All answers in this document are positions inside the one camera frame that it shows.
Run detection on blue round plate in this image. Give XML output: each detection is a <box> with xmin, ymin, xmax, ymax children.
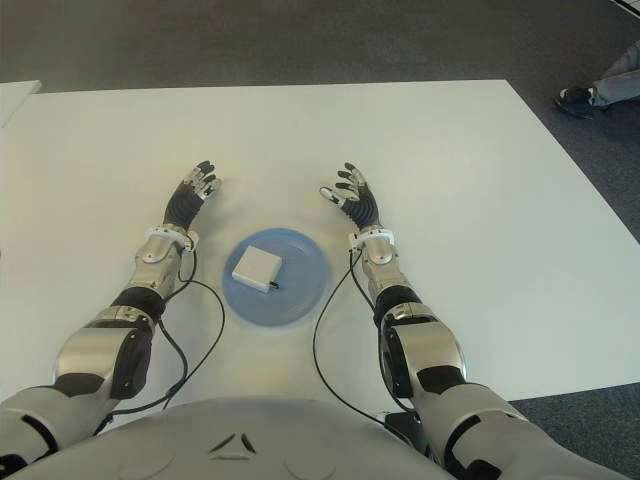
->
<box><xmin>221</xmin><ymin>227</ymin><xmax>334</xmax><ymax>329</ymax></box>

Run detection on adjacent white table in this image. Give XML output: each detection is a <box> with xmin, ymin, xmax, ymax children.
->
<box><xmin>0</xmin><ymin>79</ymin><xmax>42</xmax><ymax>129</ymax></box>

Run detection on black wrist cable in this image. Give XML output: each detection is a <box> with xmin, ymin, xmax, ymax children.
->
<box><xmin>312</xmin><ymin>249</ymin><xmax>384</xmax><ymax>419</ymax></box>
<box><xmin>112</xmin><ymin>247</ymin><xmax>226</xmax><ymax>416</ymax></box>

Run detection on grey robot torso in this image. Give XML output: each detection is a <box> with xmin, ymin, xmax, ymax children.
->
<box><xmin>82</xmin><ymin>396</ymin><xmax>454</xmax><ymax>480</ymax></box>

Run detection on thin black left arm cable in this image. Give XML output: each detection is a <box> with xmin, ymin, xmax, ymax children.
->
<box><xmin>155</xmin><ymin>319</ymin><xmax>191</xmax><ymax>410</ymax></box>

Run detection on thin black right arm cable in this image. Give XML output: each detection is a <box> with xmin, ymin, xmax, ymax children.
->
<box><xmin>348</xmin><ymin>252</ymin><xmax>381</xmax><ymax>326</ymax></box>

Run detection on dark sneaker of person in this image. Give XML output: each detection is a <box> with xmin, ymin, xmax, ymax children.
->
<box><xmin>553</xmin><ymin>85</ymin><xmax>599</xmax><ymax>120</ymax></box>

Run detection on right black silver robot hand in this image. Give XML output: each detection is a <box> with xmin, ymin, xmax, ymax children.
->
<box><xmin>318</xmin><ymin>160</ymin><xmax>386</xmax><ymax>234</ymax></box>

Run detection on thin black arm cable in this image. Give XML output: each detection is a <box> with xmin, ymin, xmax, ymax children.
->
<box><xmin>348</xmin><ymin>252</ymin><xmax>381</xmax><ymax>326</ymax></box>
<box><xmin>155</xmin><ymin>319</ymin><xmax>191</xmax><ymax>410</ymax></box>

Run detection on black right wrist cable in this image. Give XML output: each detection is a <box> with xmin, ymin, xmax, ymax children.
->
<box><xmin>312</xmin><ymin>249</ymin><xmax>384</xmax><ymax>419</ymax></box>

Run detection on white square charger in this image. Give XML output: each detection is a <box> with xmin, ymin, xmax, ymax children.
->
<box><xmin>230</xmin><ymin>245</ymin><xmax>284</xmax><ymax>294</ymax></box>

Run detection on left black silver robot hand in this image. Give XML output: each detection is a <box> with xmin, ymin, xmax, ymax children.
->
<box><xmin>162</xmin><ymin>159</ymin><xmax>224</xmax><ymax>236</ymax></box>

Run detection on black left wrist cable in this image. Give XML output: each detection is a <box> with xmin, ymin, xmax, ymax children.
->
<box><xmin>112</xmin><ymin>247</ymin><xmax>226</xmax><ymax>416</ymax></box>

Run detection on person's leg in jeans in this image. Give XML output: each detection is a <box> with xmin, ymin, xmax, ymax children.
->
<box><xmin>592</xmin><ymin>42</ymin><xmax>640</xmax><ymax>109</ymax></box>

